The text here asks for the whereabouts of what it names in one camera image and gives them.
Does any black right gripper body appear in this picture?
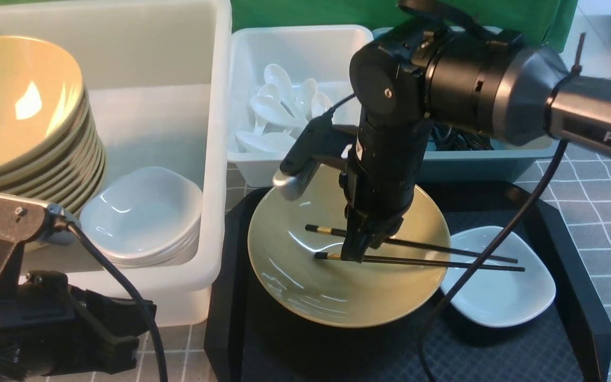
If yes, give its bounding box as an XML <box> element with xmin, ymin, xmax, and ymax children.
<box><xmin>341</xmin><ymin>110</ymin><xmax>434</xmax><ymax>235</ymax></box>

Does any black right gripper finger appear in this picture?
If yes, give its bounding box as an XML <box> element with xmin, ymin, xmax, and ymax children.
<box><xmin>369</xmin><ymin>220</ymin><xmax>403</xmax><ymax>249</ymax></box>
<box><xmin>341</xmin><ymin>206</ymin><xmax>372</xmax><ymax>263</ymax></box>

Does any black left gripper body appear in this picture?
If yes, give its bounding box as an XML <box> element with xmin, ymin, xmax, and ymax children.
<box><xmin>0</xmin><ymin>271</ymin><xmax>148</xmax><ymax>375</ymax></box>

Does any black chopstick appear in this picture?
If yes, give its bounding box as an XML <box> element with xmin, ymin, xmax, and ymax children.
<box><xmin>313</xmin><ymin>251</ymin><xmax>526</xmax><ymax>272</ymax></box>
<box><xmin>305</xmin><ymin>224</ymin><xmax>519</xmax><ymax>264</ymax></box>

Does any beige noodle bowl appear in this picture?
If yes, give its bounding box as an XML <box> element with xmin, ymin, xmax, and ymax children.
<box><xmin>247</xmin><ymin>166</ymin><xmax>448</xmax><ymax>328</ymax></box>

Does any white square sauce dish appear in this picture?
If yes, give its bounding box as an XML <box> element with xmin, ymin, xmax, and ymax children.
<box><xmin>451</xmin><ymin>232</ymin><xmax>557</xmax><ymax>328</ymax></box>

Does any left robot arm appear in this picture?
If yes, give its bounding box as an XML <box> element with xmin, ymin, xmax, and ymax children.
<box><xmin>0</xmin><ymin>239</ymin><xmax>149</xmax><ymax>381</ymax></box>

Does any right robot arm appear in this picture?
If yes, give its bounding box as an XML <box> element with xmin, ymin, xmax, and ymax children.
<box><xmin>341</xmin><ymin>1</ymin><xmax>611</xmax><ymax>263</ymax></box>

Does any top stacked beige bowl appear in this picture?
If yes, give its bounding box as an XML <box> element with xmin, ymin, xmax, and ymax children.
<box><xmin>0</xmin><ymin>36</ymin><xmax>84</xmax><ymax>176</ymax></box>

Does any blue-grey plastic bin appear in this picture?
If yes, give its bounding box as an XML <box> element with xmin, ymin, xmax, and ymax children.
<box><xmin>372</xmin><ymin>27</ymin><xmax>563</xmax><ymax>184</ymax></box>

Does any white soup spoon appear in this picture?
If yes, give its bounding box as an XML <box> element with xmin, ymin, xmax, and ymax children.
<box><xmin>263</xmin><ymin>64</ymin><xmax>306</xmax><ymax>119</ymax></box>
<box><xmin>311</xmin><ymin>92</ymin><xmax>333</xmax><ymax>119</ymax></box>
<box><xmin>235</xmin><ymin>131</ymin><xmax>295</xmax><ymax>153</ymax></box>
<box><xmin>295</xmin><ymin>78</ymin><xmax>318</xmax><ymax>119</ymax></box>
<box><xmin>250</xmin><ymin>95</ymin><xmax>308</xmax><ymax>129</ymax></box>

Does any top stacked white dish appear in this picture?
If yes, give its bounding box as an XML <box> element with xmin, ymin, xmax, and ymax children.
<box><xmin>80</xmin><ymin>167</ymin><xmax>203</xmax><ymax>266</ymax></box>

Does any small white plastic bin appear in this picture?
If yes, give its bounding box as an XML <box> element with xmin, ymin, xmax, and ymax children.
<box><xmin>227</xmin><ymin>25</ymin><xmax>373</xmax><ymax>188</ymax></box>

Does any black serving tray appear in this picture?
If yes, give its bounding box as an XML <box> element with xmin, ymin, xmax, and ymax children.
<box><xmin>204</xmin><ymin>188</ymin><xmax>611</xmax><ymax>381</ymax></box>

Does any green cloth backdrop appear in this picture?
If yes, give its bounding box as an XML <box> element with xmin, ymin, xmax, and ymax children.
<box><xmin>0</xmin><ymin>0</ymin><xmax>578</xmax><ymax>54</ymax></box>

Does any large white plastic bin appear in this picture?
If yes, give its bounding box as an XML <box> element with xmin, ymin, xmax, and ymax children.
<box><xmin>0</xmin><ymin>1</ymin><xmax>231</xmax><ymax>327</ymax></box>

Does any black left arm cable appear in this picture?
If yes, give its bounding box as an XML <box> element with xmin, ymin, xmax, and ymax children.
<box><xmin>56</xmin><ymin>218</ymin><xmax>169</xmax><ymax>382</ymax></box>

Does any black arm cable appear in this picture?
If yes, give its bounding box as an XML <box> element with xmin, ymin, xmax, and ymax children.
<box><xmin>56</xmin><ymin>218</ymin><xmax>169</xmax><ymax>382</ymax></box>
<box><xmin>418</xmin><ymin>139</ymin><xmax>570</xmax><ymax>382</ymax></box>

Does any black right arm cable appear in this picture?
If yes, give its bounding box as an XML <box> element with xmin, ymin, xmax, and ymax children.
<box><xmin>418</xmin><ymin>139</ymin><xmax>570</xmax><ymax>382</ymax></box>

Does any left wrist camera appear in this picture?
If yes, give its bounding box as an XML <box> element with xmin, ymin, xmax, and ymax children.
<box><xmin>0</xmin><ymin>193</ymin><xmax>81</xmax><ymax>245</ymax></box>

